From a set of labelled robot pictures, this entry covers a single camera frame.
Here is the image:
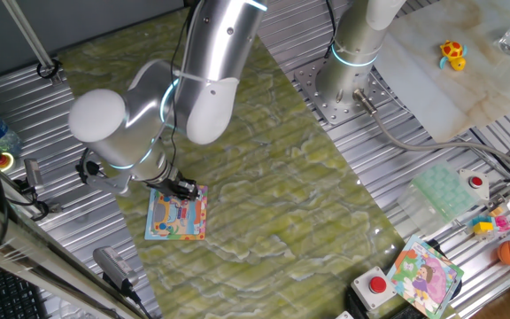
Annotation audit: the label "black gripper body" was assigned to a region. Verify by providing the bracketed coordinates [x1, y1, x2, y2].
[145, 167, 186, 197]

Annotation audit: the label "bus picture puzzle board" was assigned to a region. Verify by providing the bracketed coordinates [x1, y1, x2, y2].
[143, 183, 209, 242]

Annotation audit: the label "green marble pattern mat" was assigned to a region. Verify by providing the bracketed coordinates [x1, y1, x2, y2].
[58, 8, 460, 319]

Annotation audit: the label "black keyboard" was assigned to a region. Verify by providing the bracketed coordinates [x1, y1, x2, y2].
[0, 256, 48, 319]

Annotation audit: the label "white metal pole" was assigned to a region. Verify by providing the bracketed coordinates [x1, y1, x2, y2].
[1, 0, 64, 86]

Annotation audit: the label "grey box with red button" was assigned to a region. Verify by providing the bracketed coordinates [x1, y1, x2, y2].
[351, 265, 398, 311]

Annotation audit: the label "translucent green ice tray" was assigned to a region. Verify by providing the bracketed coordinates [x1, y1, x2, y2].
[396, 159, 482, 237]

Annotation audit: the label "white marble slab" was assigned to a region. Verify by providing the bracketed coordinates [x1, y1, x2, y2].
[373, 0, 510, 144]

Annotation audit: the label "small white red button box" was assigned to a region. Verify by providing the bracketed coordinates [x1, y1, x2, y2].
[458, 167, 491, 201]

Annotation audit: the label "yellow turtle toy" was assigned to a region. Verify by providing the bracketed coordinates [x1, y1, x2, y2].
[439, 39, 468, 73]

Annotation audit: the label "colourful building block toy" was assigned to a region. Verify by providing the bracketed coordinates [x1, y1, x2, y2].
[467, 214, 510, 240]

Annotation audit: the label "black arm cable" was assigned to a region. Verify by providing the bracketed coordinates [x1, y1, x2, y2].
[168, 0, 197, 167]

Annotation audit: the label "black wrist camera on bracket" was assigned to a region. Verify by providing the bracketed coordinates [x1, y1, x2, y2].
[75, 148, 133, 197]

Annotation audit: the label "grey camera box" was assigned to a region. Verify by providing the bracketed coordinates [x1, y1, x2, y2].
[92, 245, 154, 319]

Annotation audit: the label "aluminium frame beam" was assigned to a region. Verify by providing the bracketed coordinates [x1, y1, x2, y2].
[0, 190, 148, 319]

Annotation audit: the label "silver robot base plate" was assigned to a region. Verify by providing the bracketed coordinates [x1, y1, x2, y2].
[292, 57, 398, 128]

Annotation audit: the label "red button with yellow ring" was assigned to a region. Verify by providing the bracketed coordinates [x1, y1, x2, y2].
[0, 152, 17, 175]

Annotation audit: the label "black cable loop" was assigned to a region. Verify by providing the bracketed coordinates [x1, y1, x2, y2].
[36, 58, 64, 82]

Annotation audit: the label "grey hose with metal connector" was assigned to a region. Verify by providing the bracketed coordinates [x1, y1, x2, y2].
[352, 88, 510, 178]

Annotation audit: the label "black cable bundle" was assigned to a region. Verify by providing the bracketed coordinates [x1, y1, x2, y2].
[323, 0, 338, 59]

